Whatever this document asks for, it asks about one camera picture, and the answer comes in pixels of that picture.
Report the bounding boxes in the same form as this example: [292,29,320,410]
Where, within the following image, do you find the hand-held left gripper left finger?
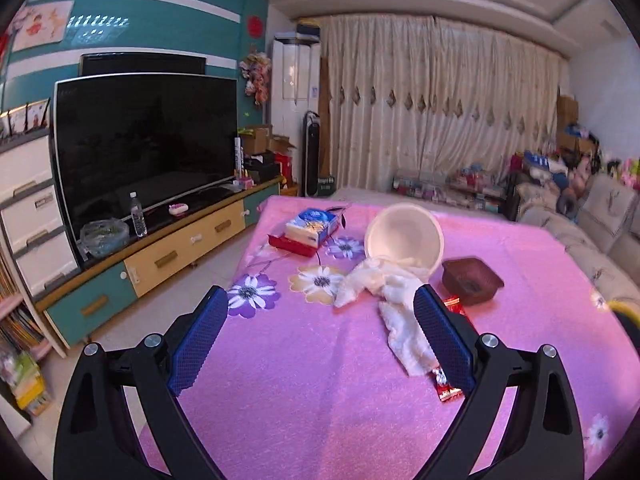
[52,285,230,480]

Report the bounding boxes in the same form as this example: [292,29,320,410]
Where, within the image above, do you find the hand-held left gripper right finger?
[412,284,586,480]

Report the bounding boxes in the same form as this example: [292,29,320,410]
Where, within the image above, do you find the white cloth towel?
[334,257,441,378]

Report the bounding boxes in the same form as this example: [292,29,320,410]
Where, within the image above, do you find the white plastic bowl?
[364,202,446,283]

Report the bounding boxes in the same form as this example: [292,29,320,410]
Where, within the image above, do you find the yellow-rimmed bin with black bag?
[607,300,640,332]

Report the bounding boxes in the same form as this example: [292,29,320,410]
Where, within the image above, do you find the dark brown plastic basket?
[441,257,505,307]

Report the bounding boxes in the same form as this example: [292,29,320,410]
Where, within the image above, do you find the teal and yellow television cabinet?
[35,175,285,351]

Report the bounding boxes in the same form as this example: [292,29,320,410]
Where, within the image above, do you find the pink floral blanket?
[137,195,640,480]

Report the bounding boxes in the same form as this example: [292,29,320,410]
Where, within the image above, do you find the flat red box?
[267,233,321,259]

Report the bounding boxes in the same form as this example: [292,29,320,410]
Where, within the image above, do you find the clear water bottle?
[129,191,148,238]

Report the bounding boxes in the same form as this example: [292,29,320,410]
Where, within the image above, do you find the glass bowl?
[80,218,130,259]

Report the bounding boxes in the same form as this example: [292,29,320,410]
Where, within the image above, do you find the low shelf of clutter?
[392,162,512,214]

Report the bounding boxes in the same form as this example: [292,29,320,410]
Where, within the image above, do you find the beige embroidered sofa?
[515,172,640,311]

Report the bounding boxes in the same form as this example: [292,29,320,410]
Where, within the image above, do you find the blue tissue pack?
[284,208,341,248]

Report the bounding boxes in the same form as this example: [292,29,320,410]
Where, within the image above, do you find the bookshelf with books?
[0,290,68,416]

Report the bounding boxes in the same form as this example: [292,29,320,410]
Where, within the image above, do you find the grey neck pillow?
[556,191,582,219]

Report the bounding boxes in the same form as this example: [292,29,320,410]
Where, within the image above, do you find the large black television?
[50,74,240,268]

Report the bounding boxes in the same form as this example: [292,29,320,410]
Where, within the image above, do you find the blue white patterned cushion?
[522,150,567,174]

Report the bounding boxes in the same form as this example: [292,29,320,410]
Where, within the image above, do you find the white drawer cabinet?
[0,130,82,301]

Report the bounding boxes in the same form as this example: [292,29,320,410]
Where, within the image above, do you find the open cardboard box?
[241,125,297,157]

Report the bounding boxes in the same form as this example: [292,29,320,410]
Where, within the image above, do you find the pink plush doll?
[570,157,594,197]

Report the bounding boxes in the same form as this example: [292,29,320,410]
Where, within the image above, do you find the black tower fan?
[301,111,322,197]

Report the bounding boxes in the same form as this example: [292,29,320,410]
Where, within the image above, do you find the cream patterned curtain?
[320,14,564,196]

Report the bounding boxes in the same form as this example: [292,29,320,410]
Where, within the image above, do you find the pile of plush toys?
[600,156,640,182]

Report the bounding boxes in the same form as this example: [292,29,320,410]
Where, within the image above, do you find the stacked cardboard boxes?
[556,95,581,151]

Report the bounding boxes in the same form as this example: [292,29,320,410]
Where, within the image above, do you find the artificial flower decoration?
[239,52,274,106]

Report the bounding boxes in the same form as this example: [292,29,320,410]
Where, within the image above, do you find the white standing air conditioner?
[271,35,322,188]

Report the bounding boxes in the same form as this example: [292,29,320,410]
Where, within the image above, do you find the row of picture frames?
[0,99,52,137]

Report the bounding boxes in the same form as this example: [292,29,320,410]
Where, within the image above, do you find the black wall-mounted monitor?
[78,52,207,79]

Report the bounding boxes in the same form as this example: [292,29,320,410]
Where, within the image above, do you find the framed wall picture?
[10,0,75,53]

